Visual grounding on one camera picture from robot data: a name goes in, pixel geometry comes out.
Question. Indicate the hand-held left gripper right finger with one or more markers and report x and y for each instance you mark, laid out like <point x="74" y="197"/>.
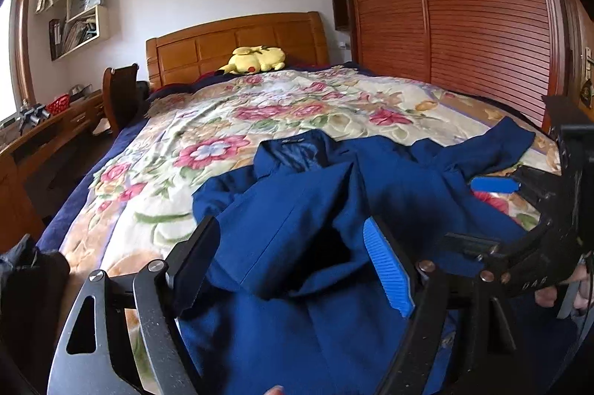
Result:
<point x="387" y="265"/>

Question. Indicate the wooden bed headboard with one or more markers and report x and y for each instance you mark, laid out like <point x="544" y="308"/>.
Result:
<point x="209" y="47"/>

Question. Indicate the wooden chair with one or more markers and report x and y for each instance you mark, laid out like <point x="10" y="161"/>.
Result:
<point x="121" y="98"/>

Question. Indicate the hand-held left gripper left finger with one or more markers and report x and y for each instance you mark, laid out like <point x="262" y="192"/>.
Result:
<point x="197" y="256"/>

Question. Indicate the red basket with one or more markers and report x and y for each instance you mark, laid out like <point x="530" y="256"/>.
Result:
<point x="59" y="105"/>

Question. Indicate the person's right hand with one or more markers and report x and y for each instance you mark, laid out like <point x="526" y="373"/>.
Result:
<point x="585" y="288"/>

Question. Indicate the wooden window frame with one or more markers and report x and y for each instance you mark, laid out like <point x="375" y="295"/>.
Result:
<point x="22" y="47"/>

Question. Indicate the white wall shelf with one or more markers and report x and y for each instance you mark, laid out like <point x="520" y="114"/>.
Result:
<point x="103" y="23"/>

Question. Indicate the dark gadget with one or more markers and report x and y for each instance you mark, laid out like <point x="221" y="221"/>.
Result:
<point x="31" y="114"/>

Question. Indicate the blue coat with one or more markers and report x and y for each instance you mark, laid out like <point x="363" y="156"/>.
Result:
<point x="301" y="200"/>

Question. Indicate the silver pot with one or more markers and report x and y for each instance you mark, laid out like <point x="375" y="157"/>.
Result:
<point x="80" y="92"/>

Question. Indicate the wooden louvered wardrobe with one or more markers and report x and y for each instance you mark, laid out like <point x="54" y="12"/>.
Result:
<point x="464" y="5"/>

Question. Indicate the dark cloth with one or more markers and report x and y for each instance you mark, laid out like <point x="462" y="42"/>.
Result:
<point x="28" y="293"/>

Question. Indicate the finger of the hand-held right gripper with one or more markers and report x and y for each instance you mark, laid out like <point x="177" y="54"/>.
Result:
<point x="494" y="185"/>
<point x="473" y="245"/>

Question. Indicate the wooden desk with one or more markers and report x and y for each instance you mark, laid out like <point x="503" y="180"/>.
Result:
<point x="28" y="153"/>

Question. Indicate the yellow plush toy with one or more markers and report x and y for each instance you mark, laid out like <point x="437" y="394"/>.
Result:
<point x="253" y="60"/>

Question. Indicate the floral blanket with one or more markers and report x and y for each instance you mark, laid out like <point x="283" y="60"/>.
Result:
<point x="222" y="107"/>

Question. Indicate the row of books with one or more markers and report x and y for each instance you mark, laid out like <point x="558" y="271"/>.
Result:
<point x="74" y="35"/>

